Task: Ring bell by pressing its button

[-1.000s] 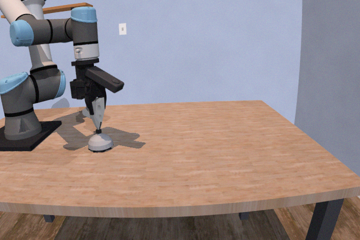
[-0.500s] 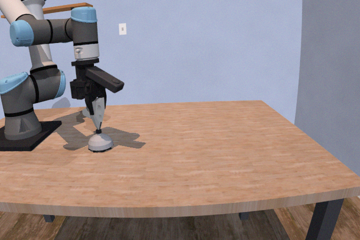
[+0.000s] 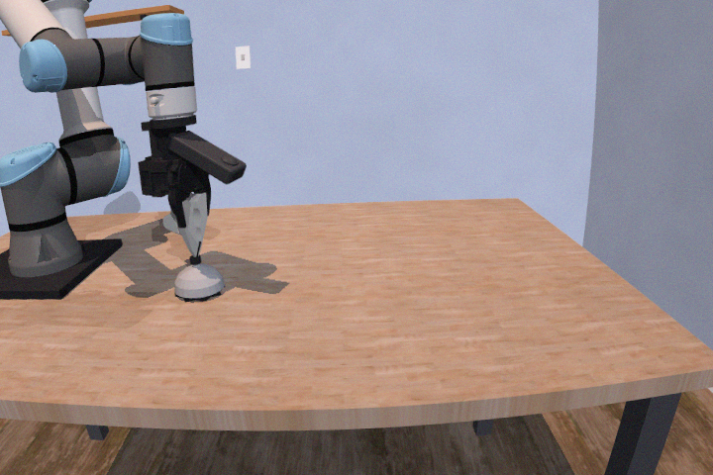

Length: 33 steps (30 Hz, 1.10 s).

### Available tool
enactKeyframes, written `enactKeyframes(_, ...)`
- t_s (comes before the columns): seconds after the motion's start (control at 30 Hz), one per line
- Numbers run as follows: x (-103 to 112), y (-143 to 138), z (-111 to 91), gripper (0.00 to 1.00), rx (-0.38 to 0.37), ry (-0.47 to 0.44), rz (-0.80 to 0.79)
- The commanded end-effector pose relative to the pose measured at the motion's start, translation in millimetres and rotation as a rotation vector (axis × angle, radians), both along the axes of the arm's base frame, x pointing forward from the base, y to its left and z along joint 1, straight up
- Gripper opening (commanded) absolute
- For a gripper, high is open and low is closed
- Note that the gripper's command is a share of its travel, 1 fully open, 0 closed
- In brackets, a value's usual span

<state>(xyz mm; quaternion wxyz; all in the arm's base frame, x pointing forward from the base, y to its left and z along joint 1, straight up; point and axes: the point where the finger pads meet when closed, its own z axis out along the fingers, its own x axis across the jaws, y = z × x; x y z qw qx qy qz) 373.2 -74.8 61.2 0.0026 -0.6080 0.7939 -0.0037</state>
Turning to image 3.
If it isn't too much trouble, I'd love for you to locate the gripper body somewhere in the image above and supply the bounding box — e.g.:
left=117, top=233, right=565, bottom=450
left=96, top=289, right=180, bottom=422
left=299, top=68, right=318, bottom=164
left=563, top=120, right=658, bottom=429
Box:
left=138, top=115, right=208, bottom=198

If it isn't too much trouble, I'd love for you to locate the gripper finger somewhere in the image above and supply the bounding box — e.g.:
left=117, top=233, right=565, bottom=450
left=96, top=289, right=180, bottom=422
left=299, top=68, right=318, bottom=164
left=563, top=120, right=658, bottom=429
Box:
left=186, top=174, right=211, bottom=256
left=162, top=174, right=200, bottom=257

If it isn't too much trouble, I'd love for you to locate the grey metal dome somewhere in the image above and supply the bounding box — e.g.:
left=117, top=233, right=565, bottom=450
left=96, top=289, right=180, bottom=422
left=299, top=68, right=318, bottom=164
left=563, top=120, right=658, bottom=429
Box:
left=174, top=255, right=225, bottom=302

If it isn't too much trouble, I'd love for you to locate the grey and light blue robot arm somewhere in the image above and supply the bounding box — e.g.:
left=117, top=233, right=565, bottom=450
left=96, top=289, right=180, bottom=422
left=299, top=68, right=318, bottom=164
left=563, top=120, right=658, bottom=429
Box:
left=0, top=0, right=247, bottom=277

